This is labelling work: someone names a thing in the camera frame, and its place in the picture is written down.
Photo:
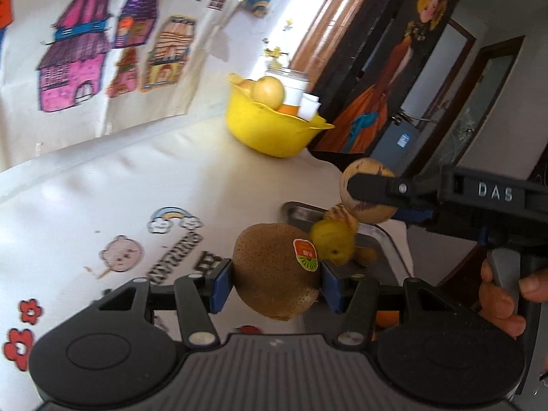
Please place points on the pale passion fruit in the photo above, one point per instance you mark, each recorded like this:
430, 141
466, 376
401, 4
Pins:
370, 215

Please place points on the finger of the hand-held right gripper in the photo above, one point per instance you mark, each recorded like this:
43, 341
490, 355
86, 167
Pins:
417, 216
385, 190

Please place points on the orange dress figure painting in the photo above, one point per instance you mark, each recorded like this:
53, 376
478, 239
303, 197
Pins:
376, 102

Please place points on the brown kiwi with sticker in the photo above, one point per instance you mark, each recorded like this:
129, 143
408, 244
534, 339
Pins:
269, 274

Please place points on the white cup in bowl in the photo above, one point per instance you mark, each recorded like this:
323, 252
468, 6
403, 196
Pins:
308, 107

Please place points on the dark framed glass door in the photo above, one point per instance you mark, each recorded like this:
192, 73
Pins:
492, 85

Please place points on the dark blue box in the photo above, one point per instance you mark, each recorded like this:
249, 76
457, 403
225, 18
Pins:
402, 145

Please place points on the large orange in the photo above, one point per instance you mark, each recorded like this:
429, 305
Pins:
288, 109

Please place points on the brown wooden door frame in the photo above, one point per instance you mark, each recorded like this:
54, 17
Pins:
338, 17

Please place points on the metal tray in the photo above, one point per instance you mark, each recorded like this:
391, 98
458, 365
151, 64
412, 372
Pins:
390, 248

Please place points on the glass jar with flowers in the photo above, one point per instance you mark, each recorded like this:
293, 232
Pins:
274, 52

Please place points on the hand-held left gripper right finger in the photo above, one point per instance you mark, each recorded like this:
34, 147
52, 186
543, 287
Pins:
330, 284

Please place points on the person's right hand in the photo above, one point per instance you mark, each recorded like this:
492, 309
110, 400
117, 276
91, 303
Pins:
501, 308

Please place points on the brown longan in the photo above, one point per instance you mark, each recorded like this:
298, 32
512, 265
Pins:
366, 255

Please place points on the coloured houses drawing paper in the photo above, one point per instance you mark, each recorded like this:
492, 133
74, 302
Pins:
72, 51

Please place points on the yellow plastic bowl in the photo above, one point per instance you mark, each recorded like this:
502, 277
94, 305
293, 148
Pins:
265, 128

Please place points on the white jar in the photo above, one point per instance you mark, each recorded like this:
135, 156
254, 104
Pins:
295, 85

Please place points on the pale yellow fruit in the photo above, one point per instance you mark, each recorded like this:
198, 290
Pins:
242, 84

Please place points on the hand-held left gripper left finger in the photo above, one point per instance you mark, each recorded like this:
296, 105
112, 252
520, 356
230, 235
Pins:
222, 284

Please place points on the yellow pear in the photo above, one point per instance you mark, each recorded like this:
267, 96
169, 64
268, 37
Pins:
269, 90

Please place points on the yellow lemon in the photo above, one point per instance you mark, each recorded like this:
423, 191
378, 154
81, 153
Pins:
332, 240

